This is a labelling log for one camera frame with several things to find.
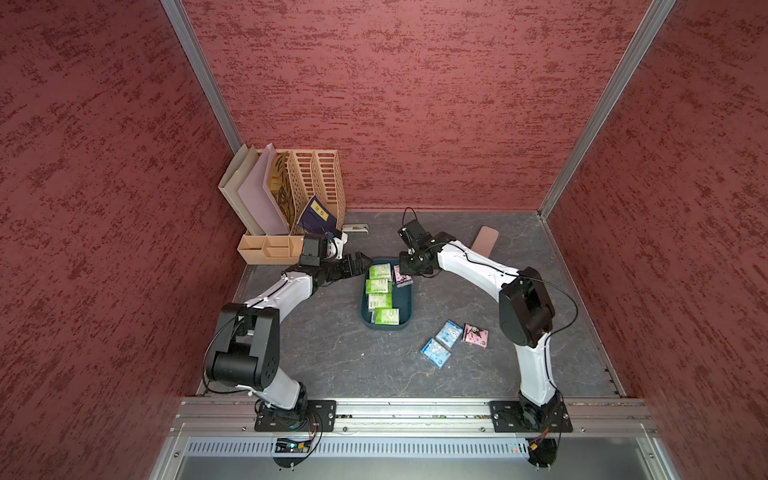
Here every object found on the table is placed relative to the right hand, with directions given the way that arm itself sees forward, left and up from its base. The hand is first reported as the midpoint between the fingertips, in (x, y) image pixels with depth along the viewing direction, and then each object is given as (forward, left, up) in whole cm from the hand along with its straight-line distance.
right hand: (406, 273), depth 93 cm
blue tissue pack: (-18, -12, -5) cm, 23 cm away
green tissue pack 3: (-9, +8, -2) cm, 12 cm away
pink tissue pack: (-19, -20, -5) cm, 28 cm away
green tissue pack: (+2, +8, -1) cm, 9 cm away
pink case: (+18, -31, -7) cm, 37 cm away
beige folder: (+18, +52, +23) cm, 60 cm away
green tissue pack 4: (-14, +6, -1) cm, 15 cm away
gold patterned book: (+29, +43, +12) cm, 53 cm away
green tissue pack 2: (-4, +10, -2) cm, 10 cm away
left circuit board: (-44, +31, -8) cm, 55 cm away
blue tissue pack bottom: (-24, -8, -6) cm, 26 cm away
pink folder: (+17, +45, +19) cm, 52 cm away
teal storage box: (-7, +1, -4) cm, 8 cm away
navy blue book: (+23, +32, +3) cm, 39 cm away
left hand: (-1, +14, +4) cm, 14 cm away
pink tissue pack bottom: (-3, +1, 0) cm, 3 cm away
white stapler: (+25, +19, -6) cm, 32 cm away
